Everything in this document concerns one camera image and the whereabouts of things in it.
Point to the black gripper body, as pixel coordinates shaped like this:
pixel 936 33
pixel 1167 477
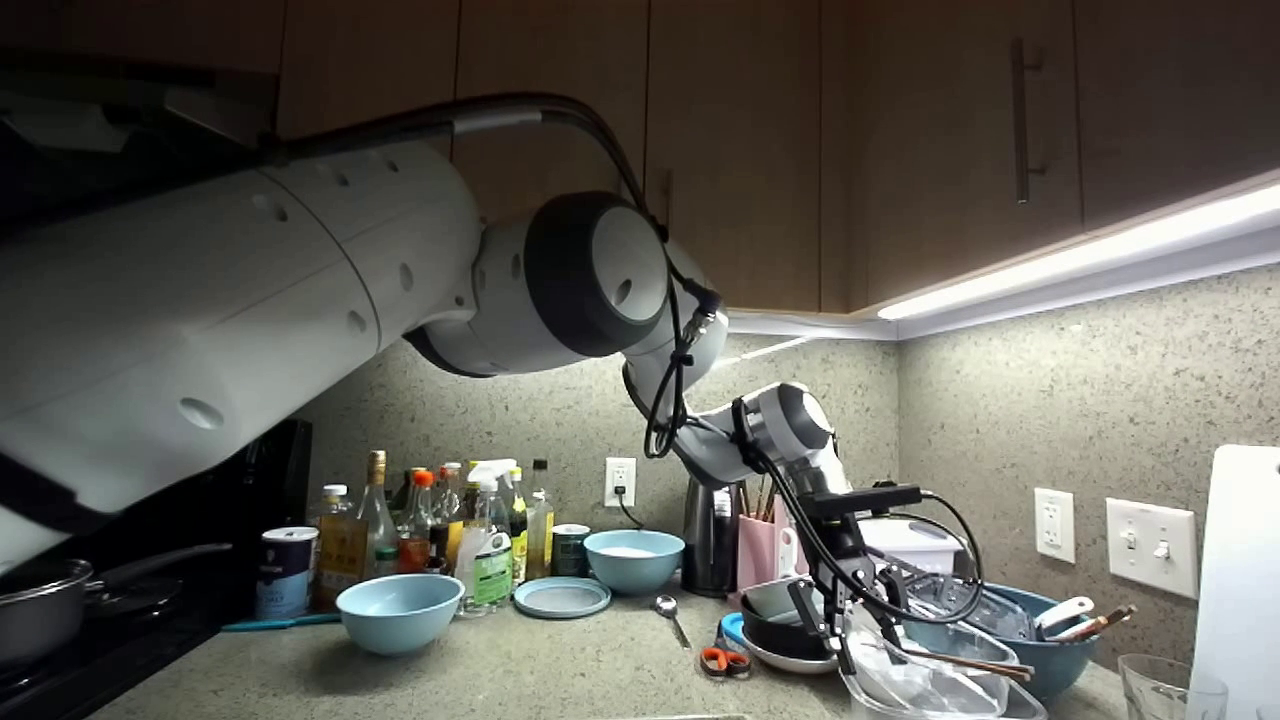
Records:
pixel 835 552

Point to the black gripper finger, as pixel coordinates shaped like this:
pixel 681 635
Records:
pixel 875 599
pixel 812 613

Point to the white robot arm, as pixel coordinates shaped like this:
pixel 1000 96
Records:
pixel 201 323

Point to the grey blue bowl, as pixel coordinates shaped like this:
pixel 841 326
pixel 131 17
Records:
pixel 769 603

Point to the clear glass bowl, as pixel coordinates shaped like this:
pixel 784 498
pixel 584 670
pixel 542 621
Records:
pixel 1000 706

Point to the large blue mixing bowl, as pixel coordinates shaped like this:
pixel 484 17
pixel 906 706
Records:
pixel 1052 667

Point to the light blue empty bowl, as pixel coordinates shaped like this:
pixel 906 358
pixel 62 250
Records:
pixel 402 621

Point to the pink mug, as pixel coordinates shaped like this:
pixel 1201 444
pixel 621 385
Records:
pixel 762 552

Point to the white plastic basket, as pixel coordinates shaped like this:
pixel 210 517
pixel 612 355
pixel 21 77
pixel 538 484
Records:
pixel 923 546

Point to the metal whisk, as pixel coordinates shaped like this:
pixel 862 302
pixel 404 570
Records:
pixel 992 613

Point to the steel kettle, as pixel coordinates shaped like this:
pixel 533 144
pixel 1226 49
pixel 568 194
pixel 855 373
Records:
pixel 706 543

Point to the metal spoon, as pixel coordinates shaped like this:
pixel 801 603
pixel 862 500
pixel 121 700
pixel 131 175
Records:
pixel 667 611

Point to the under-cabinet light strip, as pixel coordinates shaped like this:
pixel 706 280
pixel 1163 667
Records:
pixel 1094 246
pixel 801 326

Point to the dark green jar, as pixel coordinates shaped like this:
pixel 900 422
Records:
pixel 568 552

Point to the small light blue plate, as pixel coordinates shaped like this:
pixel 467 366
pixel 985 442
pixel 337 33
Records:
pixel 560 603

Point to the oil bottle black cap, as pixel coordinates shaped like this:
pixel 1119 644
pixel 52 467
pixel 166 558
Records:
pixel 542 533

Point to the clear bottle green label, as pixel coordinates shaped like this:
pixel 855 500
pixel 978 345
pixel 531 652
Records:
pixel 491 566

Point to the small white box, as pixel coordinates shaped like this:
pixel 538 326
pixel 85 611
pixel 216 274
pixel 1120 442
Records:
pixel 493 469

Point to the bottle with orange cap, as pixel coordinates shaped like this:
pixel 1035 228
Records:
pixel 422 525

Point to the tall bottle gold top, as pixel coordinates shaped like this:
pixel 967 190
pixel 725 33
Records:
pixel 376 525

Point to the amber jar white cap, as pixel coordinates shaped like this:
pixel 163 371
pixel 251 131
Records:
pixel 337 546

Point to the blue white salt canister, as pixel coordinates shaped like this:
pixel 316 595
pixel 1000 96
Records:
pixel 285 573

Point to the flat blue strip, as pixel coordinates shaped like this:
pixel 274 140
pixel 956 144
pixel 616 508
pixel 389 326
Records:
pixel 280 621

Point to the black kitchen stove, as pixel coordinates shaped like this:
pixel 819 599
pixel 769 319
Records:
pixel 224 533

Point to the dark frying pan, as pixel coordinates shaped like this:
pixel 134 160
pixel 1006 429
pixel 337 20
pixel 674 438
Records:
pixel 43 613

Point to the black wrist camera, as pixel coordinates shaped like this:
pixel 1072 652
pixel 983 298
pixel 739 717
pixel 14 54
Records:
pixel 867 500

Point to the white duplex wall outlet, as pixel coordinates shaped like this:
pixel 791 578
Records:
pixel 1058 525

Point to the white double switch plate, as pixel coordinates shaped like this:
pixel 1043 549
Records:
pixel 1148 549

